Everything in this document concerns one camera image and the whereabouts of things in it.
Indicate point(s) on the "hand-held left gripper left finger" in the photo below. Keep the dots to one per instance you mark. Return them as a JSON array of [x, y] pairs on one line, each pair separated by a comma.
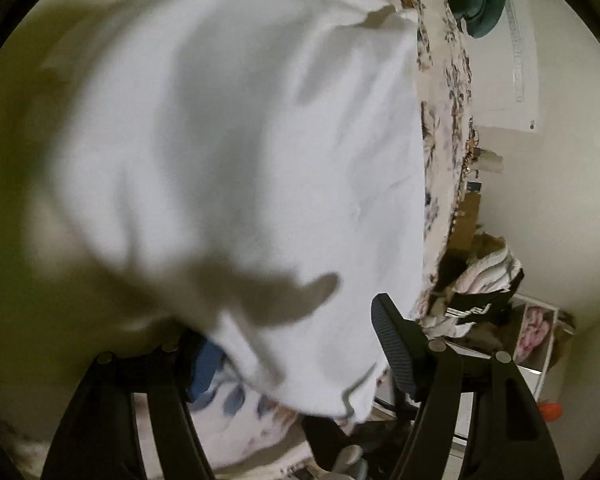
[[205, 365]]

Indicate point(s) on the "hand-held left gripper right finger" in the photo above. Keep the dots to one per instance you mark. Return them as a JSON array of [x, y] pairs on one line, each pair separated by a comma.
[[395, 345]]

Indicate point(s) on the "white t-shirt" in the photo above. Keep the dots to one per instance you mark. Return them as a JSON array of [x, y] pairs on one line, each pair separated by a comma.
[[230, 160]]

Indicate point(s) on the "black garment with white stripes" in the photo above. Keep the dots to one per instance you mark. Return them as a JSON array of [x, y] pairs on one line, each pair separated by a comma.
[[480, 305]]

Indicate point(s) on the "large cardboard box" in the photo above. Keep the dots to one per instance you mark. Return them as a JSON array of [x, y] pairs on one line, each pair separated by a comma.
[[467, 225]]

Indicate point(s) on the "open shelf with pink bedding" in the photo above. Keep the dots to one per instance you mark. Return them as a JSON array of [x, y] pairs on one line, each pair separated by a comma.
[[535, 330]]

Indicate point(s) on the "orange object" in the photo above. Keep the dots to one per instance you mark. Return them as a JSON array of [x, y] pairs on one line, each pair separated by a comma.
[[550, 410]]

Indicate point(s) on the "white bed headboard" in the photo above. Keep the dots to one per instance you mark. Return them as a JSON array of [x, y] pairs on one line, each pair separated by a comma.
[[520, 60]]

